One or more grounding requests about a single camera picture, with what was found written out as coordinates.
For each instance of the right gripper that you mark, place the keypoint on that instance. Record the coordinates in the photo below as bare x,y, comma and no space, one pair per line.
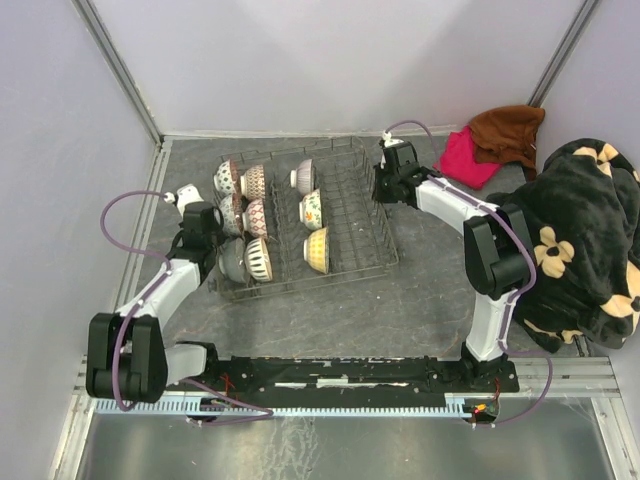
379,194

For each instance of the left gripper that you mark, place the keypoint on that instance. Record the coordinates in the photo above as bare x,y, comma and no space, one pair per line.
218,230

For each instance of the grey wire dish rack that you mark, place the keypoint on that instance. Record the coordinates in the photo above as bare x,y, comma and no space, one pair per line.
360,242

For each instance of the orange green leaf bowl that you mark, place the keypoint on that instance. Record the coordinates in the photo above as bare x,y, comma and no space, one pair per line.
310,211

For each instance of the yellow dotted bowl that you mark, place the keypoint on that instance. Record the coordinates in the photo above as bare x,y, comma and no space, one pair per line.
316,250

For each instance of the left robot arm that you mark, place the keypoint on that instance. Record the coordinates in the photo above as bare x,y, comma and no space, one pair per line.
127,358

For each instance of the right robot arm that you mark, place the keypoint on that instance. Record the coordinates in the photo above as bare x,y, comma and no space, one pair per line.
497,258

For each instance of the red green dotted bowl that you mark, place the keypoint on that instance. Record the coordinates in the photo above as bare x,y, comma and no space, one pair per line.
231,210

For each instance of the grey speckled bowl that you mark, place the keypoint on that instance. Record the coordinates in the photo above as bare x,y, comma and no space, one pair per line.
231,261

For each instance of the green diamond pattern bowl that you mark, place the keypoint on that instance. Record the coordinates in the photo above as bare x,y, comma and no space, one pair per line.
227,179

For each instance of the red lattice pattern bowl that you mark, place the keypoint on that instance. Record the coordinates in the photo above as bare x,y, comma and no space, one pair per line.
254,219

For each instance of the black striped white bowl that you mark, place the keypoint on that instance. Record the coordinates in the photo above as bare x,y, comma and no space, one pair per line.
257,260

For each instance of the pink cloth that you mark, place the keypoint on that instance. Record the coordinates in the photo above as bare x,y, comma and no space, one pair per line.
458,161

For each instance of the multicolour scale pattern bowl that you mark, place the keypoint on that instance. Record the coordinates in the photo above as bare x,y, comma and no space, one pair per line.
252,182

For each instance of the purple striped white bowl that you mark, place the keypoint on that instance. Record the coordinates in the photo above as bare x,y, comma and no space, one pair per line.
302,178

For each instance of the brown cloth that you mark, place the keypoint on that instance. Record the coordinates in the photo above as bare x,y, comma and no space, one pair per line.
506,135

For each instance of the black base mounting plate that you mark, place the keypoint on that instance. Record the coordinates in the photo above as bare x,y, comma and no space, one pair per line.
354,382

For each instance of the black floral blanket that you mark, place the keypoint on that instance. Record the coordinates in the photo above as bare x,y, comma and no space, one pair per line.
582,212

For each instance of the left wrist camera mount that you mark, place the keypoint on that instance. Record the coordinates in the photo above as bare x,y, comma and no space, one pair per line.
184,196

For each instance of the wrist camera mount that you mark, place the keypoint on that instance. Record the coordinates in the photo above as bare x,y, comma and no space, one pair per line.
387,140
184,196

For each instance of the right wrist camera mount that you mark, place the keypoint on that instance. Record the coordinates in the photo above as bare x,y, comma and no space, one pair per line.
387,140

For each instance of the light blue cable duct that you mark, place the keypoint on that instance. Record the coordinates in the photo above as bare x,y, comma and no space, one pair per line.
200,407

